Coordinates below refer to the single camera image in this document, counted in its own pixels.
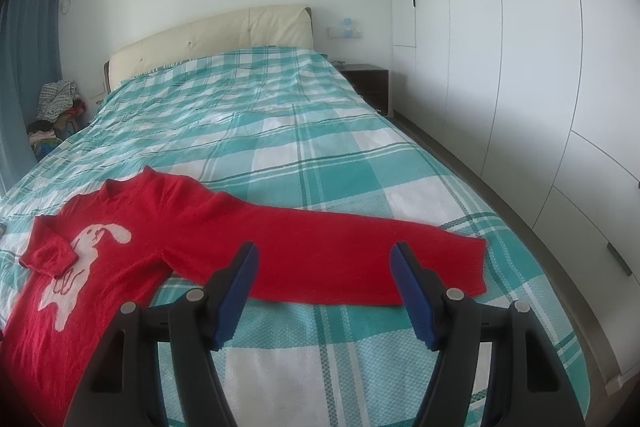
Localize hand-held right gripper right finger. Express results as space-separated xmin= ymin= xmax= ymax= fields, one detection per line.
xmin=389 ymin=241 xmax=587 ymax=427

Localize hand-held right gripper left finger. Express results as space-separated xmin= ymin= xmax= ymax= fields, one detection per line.
xmin=62 ymin=241 xmax=260 ymax=427

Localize red sweater with white rabbit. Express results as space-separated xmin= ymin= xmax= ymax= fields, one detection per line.
xmin=0 ymin=166 xmax=488 ymax=427

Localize pile of clothes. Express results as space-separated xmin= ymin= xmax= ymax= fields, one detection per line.
xmin=26 ymin=79 xmax=87 ymax=156

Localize teal plaid bed blanket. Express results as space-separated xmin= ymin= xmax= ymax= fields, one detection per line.
xmin=0 ymin=45 xmax=591 ymax=427

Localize dark wooden nightstand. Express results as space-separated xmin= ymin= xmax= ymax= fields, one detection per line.
xmin=339 ymin=63 xmax=391 ymax=116

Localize white built-in wardrobe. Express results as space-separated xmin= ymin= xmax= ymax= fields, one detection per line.
xmin=382 ymin=0 xmax=640 ymax=293

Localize cream padded headboard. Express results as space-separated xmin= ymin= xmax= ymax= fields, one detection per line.
xmin=103 ymin=4 xmax=315 ymax=92

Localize blue curtain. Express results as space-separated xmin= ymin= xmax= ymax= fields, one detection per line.
xmin=0 ymin=0 xmax=63 ymax=198

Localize white wall switch panel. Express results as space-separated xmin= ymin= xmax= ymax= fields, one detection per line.
xmin=327 ymin=18 xmax=362 ymax=40

